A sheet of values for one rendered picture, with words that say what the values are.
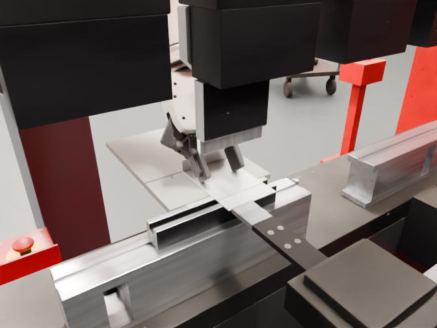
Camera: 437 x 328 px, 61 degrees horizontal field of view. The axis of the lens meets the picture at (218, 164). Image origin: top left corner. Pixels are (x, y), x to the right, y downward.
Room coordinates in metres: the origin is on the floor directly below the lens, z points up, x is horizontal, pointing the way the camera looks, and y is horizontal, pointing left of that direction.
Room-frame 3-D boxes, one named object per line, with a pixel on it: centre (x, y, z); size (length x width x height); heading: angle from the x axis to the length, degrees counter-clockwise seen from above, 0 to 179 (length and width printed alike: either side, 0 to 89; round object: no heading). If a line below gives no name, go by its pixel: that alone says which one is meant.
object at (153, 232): (0.44, 0.00, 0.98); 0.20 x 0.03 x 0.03; 124
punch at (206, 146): (0.45, -0.02, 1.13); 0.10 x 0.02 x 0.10; 124
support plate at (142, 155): (0.57, 0.06, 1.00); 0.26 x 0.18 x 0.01; 34
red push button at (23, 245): (0.57, 0.39, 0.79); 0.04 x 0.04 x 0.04
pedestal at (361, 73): (2.18, -0.84, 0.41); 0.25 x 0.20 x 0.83; 34
